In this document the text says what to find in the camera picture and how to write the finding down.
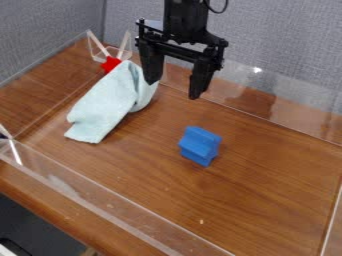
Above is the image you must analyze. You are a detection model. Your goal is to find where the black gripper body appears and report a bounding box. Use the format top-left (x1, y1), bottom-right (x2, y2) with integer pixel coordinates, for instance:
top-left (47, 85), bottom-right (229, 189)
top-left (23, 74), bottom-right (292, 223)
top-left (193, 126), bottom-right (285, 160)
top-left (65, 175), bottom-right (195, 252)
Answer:
top-left (137, 18), bottom-right (229, 70)

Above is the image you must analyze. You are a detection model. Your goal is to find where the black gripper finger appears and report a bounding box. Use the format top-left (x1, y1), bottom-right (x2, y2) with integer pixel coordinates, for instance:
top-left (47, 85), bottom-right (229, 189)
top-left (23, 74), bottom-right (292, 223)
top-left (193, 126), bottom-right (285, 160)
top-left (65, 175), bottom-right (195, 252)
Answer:
top-left (189, 58), bottom-right (217, 100)
top-left (138, 39), bottom-right (165, 85)

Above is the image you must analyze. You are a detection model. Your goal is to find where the blue block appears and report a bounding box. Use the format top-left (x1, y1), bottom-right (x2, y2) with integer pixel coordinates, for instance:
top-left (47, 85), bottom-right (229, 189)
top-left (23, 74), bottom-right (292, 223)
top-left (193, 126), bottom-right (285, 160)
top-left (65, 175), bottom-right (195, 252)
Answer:
top-left (178, 126), bottom-right (222, 167)

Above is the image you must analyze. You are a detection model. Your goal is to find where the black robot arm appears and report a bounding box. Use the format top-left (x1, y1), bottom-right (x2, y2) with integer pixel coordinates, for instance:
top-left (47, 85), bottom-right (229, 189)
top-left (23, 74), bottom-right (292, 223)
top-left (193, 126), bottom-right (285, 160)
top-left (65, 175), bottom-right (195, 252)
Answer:
top-left (137, 0), bottom-right (229, 100)

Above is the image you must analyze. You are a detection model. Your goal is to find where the light blue cloth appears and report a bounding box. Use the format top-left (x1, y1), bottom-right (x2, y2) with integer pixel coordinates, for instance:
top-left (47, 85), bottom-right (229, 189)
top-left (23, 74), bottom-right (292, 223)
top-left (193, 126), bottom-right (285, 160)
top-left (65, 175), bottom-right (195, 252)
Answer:
top-left (65, 60), bottom-right (159, 144)

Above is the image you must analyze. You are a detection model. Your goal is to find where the red block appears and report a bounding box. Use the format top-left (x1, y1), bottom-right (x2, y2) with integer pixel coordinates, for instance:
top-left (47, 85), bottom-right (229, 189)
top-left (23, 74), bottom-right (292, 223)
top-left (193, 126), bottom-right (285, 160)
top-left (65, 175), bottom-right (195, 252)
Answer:
top-left (102, 56), bottom-right (122, 73)

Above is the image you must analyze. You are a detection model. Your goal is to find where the black cable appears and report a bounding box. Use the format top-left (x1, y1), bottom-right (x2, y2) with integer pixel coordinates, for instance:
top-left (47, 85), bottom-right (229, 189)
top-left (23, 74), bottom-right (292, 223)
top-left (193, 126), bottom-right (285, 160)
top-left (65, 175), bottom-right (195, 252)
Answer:
top-left (203, 0), bottom-right (230, 15)

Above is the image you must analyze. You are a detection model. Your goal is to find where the clear acrylic enclosure wall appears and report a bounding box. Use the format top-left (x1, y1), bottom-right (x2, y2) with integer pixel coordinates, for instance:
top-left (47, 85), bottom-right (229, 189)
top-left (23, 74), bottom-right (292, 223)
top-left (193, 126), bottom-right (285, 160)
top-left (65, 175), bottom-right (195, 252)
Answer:
top-left (0, 36), bottom-right (342, 256)

